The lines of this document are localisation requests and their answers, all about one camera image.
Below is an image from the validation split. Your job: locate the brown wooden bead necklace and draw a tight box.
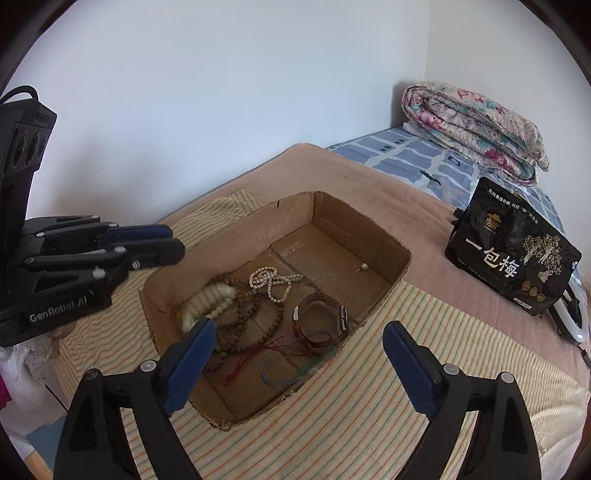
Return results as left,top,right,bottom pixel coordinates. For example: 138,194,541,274
204,274,284,374

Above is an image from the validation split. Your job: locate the brown bed blanket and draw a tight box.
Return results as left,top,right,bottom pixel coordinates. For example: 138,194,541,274
163,143,590,387

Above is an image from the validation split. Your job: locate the pearl bead necklace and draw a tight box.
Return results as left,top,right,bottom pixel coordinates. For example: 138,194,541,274
248,265,306,304

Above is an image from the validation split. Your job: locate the black snack bag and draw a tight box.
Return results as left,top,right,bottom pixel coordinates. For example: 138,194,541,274
445,178,582,316

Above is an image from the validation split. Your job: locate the folded floral quilt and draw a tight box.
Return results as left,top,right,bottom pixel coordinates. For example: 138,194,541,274
401,81,550,186

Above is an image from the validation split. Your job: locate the cream bead bracelet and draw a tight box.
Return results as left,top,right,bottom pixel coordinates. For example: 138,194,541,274
178,279,242,333

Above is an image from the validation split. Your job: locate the brown leather strap watch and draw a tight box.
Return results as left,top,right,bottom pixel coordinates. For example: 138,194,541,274
291,292,349,354

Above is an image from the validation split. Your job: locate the yellow striped blanket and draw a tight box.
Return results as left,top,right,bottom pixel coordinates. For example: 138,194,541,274
56,190,590,479

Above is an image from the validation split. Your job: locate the white ring light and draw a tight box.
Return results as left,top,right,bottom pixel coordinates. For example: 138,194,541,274
548,275,589,346

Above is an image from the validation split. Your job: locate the open cardboard box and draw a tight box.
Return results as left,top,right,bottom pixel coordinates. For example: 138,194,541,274
140,191,412,429

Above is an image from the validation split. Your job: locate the blue checked bed sheet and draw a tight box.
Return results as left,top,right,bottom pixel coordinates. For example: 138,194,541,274
329,127,564,231

